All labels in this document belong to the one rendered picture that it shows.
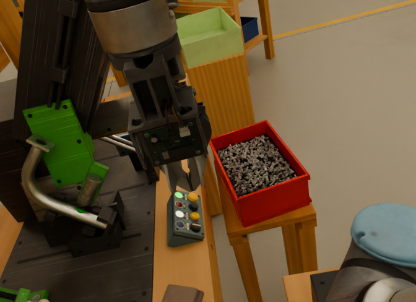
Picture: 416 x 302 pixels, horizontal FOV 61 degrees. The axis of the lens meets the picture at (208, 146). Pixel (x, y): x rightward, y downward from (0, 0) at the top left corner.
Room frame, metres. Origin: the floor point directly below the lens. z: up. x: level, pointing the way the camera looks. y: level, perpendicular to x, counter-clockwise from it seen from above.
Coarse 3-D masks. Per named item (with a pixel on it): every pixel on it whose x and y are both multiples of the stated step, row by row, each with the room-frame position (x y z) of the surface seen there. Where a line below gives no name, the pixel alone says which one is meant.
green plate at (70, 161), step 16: (32, 112) 0.79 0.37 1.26; (48, 112) 0.78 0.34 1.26; (64, 112) 0.78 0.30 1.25; (32, 128) 0.78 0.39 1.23; (48, 128) 0.77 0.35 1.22; (64, 128) 0.77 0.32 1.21; (80, 128) 0.77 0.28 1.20; (64, 144) 0.76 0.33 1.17; (80, 144) 0.76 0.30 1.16; (48, 160) 0.76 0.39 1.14; (64, 160) 0.75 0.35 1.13; (80, 160) 0.75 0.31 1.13; (64, 176) 0.74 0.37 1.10; (80, 176) 0.74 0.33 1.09
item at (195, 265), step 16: (160, 176) 0.88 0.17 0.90; (160, 192) 0.81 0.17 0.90; (160, 208) 0.74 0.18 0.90; (208, 208) 0.80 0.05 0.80; (160, 224) 0.68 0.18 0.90; (208, 224) 0.69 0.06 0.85; (160, 240) 0.63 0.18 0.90; (208, 240) 0.60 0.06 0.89; (160, 256) 0.58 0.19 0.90; (176, 256) 0.56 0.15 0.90; (192, 256) 0.55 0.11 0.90; (208, 256) 0.54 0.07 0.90; (160, 272) 0.53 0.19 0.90; (176, 272) 0.52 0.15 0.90; (192, 272) 0.51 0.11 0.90; (208, 272) 0.50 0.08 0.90; (160, 288) 0.49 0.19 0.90; (208, 288) 0.46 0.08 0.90
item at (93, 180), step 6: (90, 174) 0.72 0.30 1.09; (90, 180) 0.70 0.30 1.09; (96, 180) 0.70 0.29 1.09; (84, 186) 0.70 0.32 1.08; (90, 186) 0.70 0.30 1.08; (96, 186) 0.70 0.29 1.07; (84, 192) 0.70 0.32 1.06; (90, 192) 0.69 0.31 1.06; (78, 198) 0.70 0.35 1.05; (84, 198) 0.69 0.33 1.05; (90, 198) 0.69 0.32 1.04; (84, 204) 0.68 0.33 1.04; (90, 204) 0.69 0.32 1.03
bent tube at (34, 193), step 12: (36, 144) 0.73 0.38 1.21; (48, 144) 0.75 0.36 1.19; (36, 156) 0.73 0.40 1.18; (24, 168) 0.73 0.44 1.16; (36, 168) 0.74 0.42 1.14; (24, 180) 0.72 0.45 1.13; (36, 192) 0.71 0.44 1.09; (48, 204) 0.70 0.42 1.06; (60, 204) 0.70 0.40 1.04; (72, 216) 0.68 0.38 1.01; (84, 216) 0.68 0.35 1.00; (96, 216) 0.69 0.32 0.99
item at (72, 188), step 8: (48, 176) 0.77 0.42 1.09; (40, 184) 0.76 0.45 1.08; (48, 184) 0.76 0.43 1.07; (72, 184) 0.75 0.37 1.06; (80, 184) 0.75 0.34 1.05; (48, 192) 0.76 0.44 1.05; (56, 192) 0.75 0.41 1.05; (64, 192) 0.75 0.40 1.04; (72, 192) 0.75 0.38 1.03; (32, 200) 0.76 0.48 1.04; (64, 200) 0.75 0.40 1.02; (72, 200) 0.74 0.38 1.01; (96, 200) 0.73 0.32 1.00; (32, 208) 0.75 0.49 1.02; (40, 208) 0.75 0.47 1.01; (80, 208) 0.73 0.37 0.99; (40, 216) 0.74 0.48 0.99
